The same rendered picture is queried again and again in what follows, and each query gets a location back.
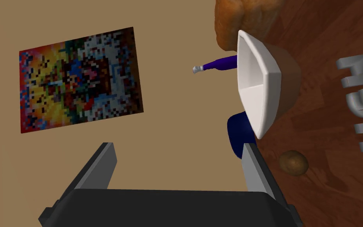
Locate white square bowl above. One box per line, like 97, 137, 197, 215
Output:
237, 30, 282, 140

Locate dark blue mug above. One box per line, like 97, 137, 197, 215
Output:
227, 111, 257, 160

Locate grey block letters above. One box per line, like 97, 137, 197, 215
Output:
335, 53, 363, 208

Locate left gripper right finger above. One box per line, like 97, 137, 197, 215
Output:
242, 143, 288, 205

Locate brown bread loaf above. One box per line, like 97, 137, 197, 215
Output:
214, 0, 283, 52

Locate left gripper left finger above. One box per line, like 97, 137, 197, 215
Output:
65, 142, 118, 190

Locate colourful pixelated wall picture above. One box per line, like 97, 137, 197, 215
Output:
19, 26, 144, 134

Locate purple bottle with silver cap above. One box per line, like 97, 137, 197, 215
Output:
192, 55, 238, 74

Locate brown potato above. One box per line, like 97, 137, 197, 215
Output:
279, 150, 309, 177

